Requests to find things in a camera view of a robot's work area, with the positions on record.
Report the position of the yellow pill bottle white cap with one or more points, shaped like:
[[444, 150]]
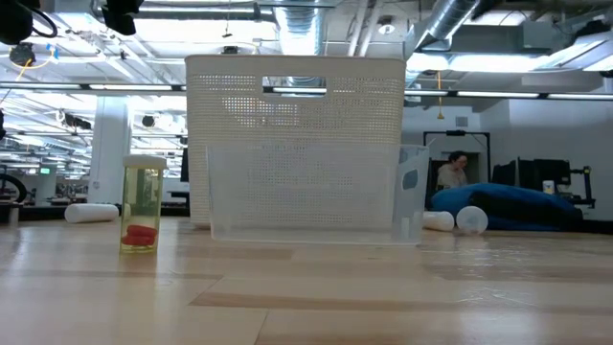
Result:
[[142, 191]]

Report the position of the white gauze roll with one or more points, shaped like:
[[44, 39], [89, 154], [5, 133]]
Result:
[[438, 221], [91, 213]]

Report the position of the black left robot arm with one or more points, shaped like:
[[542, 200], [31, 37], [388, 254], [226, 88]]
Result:
[[14, 19]]

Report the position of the white building pillar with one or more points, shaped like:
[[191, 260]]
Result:
[[109, 153]]

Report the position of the white perforated plastic basket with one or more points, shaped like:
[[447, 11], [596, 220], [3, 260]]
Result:
[[225, 124]]

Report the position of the red capsule pill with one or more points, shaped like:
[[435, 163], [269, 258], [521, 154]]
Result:
[[142, 231], [135, 241]]

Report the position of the clear plastic bin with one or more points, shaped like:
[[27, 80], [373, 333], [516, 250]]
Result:
[[306, 230]]

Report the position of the person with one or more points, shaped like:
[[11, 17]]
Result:
[[452, 175]]

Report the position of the blue folded cloth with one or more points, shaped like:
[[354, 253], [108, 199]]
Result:
[[507, 196]]

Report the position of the black monitor workstation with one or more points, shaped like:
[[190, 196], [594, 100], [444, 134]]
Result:
[[546, 175]]

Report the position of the silver ventilation duct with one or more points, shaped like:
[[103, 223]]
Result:
[[443, 21], [299, 29]]

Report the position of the black rectangular stand frame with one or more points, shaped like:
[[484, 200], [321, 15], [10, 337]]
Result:
[[487, 153]]

